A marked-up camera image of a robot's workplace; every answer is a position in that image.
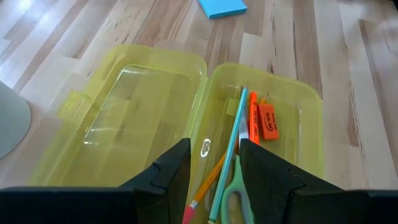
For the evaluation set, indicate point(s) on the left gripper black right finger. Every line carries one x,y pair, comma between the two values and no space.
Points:
267,186

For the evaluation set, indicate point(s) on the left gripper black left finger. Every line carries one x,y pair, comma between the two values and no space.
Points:
169,186

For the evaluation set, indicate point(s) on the orange pencil pink eraser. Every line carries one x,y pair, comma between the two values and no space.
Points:
211,177

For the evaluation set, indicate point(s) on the teal pencil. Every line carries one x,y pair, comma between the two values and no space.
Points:
228,155

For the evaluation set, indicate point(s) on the orange rectangular eraser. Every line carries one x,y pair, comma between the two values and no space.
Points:
268,121

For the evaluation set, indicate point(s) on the orange highlighter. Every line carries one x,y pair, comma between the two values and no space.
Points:
254,118

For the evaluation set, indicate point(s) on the yellow translucent pencil case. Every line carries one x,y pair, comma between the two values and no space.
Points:
124,124

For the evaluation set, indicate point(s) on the blue sticky note pad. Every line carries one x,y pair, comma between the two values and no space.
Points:
222,7

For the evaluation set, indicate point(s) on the white round plant pot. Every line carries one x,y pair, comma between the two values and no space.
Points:
12,124

